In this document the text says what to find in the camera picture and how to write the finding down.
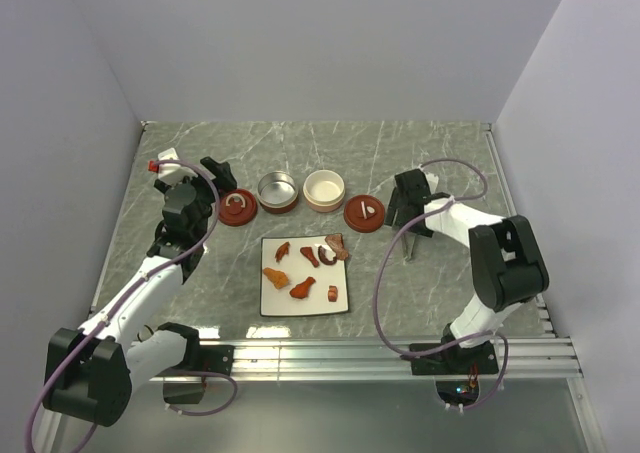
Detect red lid with ring handle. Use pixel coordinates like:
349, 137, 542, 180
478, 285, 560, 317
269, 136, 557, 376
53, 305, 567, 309
219, 189, 258, 227

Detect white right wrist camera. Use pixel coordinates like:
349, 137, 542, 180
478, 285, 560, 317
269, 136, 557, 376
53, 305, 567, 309
420, 168, 439, 191

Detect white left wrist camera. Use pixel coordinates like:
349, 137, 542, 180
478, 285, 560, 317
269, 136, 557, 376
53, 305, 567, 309
148, 148, 186, 185

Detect red lid with white tab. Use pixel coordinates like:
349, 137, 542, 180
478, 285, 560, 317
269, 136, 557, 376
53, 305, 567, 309
343, 195, 385, 233

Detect white square plate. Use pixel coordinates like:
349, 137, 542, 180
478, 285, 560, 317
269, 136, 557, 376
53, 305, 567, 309
260, 234, 349, 318

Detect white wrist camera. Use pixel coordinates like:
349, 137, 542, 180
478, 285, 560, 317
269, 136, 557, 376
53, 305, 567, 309
148, 148, 186, 185
420, 168, 439, 191

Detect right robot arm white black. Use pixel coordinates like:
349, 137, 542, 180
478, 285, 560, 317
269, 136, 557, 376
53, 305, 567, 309
385, 169, 549, 373

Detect large orange drumstick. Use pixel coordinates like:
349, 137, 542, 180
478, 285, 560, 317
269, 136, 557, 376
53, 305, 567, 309
289, 276, 316, 300

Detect dark red curved sausage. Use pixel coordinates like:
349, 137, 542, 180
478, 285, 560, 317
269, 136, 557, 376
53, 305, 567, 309
317, 245, 338, 266

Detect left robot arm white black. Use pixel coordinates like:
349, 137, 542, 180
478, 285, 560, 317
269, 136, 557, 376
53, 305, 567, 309
39, 157, 237, 426

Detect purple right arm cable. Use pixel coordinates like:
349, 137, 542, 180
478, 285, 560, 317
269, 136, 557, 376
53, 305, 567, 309
373, 158, 510, 412

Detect steel bowl red base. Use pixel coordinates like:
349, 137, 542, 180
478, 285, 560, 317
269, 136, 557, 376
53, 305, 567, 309
257, 171, 299, 214

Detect metal tongs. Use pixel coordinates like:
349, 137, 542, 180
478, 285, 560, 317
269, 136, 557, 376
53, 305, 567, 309
400, 228, 418, 263

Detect braised pork belly cube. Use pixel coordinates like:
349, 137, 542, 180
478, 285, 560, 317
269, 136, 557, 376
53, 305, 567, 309
327, 285, 338, 303

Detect small orange chicken wing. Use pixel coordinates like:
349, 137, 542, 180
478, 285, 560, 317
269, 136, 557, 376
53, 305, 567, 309
274, 242, 290, 263

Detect pink cream round container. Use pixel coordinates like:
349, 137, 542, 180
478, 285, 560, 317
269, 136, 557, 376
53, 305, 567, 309
303, 170, 346, 213

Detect brown meat slice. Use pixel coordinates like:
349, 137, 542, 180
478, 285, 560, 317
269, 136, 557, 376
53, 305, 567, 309
325, 233, 349, 261

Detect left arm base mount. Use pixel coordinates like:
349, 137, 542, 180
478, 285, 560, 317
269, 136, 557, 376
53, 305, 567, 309
158, 323, 238, 417

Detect aluminium rail frame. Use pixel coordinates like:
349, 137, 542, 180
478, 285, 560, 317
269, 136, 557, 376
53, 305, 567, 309
64, 120, 601, 453

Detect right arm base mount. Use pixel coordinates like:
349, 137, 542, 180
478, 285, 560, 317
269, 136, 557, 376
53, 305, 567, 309
410, 341, 499, 376

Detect orange fried chicken piece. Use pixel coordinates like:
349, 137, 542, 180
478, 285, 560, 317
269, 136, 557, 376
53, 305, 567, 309
262, 267, 290, 290

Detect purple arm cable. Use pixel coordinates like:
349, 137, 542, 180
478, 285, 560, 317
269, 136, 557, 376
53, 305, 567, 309
24, 158, 238, 453
373, 158, 510, 412

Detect small red drumstick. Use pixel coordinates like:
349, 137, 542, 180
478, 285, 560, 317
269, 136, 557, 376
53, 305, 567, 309
300, 246, 320, 268

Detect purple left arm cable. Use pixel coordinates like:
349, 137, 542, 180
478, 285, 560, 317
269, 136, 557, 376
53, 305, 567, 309
24, 158, 238, 453

